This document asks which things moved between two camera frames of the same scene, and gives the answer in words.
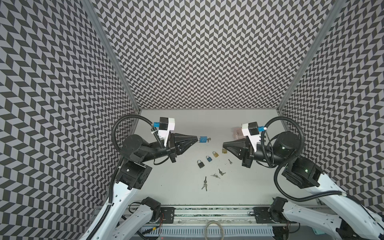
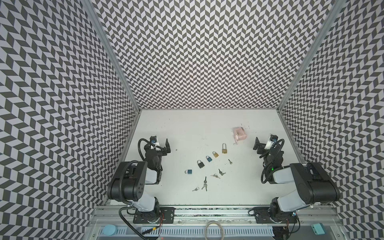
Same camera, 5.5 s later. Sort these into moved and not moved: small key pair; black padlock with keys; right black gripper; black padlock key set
Moved: right black gripper
Not moved: black padlock key set; small key pair; black padlock with keys
